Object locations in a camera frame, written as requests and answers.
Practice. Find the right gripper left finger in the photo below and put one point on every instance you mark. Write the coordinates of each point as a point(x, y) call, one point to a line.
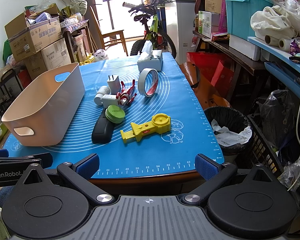
point(77, 175)

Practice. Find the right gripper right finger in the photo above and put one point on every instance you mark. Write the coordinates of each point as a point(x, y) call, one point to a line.
point(215, 176)

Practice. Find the beige plastic storage basket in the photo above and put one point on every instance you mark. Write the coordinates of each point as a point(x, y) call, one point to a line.
point(43, 111)

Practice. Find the yellow toy launcher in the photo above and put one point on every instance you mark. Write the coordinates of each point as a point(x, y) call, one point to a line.
point(160, 123)

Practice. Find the white wall charger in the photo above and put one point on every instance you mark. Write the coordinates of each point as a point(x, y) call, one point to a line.
point(114, 84)

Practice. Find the white tape roll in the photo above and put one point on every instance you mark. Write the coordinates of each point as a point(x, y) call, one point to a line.
point(148, 82)

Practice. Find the black waste basket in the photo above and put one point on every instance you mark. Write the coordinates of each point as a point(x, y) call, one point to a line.
point(231, 128)

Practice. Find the black remote control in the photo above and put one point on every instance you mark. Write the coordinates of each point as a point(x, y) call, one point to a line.
point(103, 130)

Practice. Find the black metal shelf rack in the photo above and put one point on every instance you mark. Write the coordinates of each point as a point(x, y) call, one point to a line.
point(7, 97)

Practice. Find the white cylindrical adapter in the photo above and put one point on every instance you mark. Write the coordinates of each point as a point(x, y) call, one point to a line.
point(104, 98)

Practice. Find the blue silicone baking mat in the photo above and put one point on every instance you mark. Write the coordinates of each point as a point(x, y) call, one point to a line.
point(160, 134)

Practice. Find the red white toy figure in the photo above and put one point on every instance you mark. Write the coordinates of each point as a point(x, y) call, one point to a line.
point(126, 96)

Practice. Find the red paper bag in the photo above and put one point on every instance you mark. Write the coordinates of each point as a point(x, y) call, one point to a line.
point(215, 67)

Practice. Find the lower cardboard box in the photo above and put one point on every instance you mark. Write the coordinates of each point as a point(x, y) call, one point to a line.
point(51, 57)

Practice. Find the yellow oil jug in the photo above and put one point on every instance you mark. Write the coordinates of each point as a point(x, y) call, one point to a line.
point(89, 59)

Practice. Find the upper open cardboard box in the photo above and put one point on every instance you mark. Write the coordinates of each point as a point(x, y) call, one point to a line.
point(27, 35)

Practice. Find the tissue box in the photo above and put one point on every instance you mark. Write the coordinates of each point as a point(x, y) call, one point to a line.
point(150, 58)

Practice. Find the wooden chair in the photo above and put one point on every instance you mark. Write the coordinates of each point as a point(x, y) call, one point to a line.
point(111, 38)

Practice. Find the green white product box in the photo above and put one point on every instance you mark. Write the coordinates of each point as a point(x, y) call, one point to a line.
point(208, 23)

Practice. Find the white cabinet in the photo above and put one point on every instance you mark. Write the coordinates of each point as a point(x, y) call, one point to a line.
point(179, 23)

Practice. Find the white plastic bag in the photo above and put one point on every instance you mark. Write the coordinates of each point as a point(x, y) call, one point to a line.
point(273, 22)

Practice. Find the teal plastic storage bin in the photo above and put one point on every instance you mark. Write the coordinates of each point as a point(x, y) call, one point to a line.
point(239, 12)

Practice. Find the green black bicycle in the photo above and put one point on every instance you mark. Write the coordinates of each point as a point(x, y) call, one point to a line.
point(147, 15)

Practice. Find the black wire crate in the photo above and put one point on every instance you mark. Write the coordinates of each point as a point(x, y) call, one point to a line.
point(262, 150)

